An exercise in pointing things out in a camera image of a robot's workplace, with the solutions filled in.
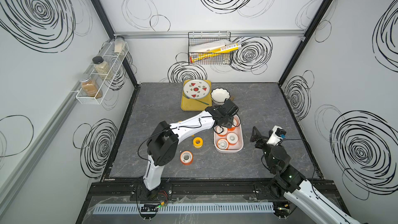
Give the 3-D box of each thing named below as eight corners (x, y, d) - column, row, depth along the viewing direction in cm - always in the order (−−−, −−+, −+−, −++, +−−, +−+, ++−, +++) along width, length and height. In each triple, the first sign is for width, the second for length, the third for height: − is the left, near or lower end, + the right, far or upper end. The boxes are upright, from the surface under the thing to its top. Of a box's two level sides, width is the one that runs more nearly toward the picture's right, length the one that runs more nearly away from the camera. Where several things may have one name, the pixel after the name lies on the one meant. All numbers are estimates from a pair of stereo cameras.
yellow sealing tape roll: (192, 148, 90) (192, 146, 88) (193, 138, 93) (193, 137, 91) (203, 148, 90) (203, 146, 88) (203, 138, 93) (203, 137, 92)
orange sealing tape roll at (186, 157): (180, 165, 84) (179, 163, 82) (181, 152, 88) (180, 150, 86) (192, 165, 84) (192, 163, 82) (193, 152, 88) (193, 150, 86)
